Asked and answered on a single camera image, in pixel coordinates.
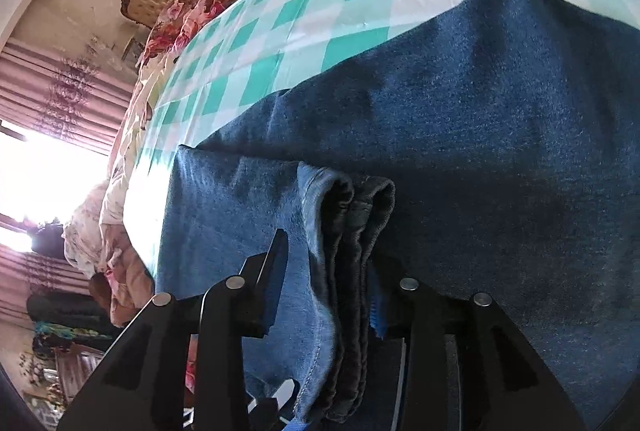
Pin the small wall picture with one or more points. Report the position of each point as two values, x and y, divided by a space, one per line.
133 49

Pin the pink curtain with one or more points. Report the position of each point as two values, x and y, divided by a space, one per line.
35 271
65 86

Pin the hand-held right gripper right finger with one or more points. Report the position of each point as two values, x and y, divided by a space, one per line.
378 316

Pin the green white checked cloth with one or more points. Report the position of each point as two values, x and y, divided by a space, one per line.
310 11

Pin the dark cloth pile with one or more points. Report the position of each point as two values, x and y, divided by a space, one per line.
65 311

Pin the blue denim pants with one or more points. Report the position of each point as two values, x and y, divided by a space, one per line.
475 136

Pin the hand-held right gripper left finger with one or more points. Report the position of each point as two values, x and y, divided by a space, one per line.
272 281

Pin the bright window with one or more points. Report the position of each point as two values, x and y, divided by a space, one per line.
50 181

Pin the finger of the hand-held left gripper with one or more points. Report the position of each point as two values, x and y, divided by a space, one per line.
270 408

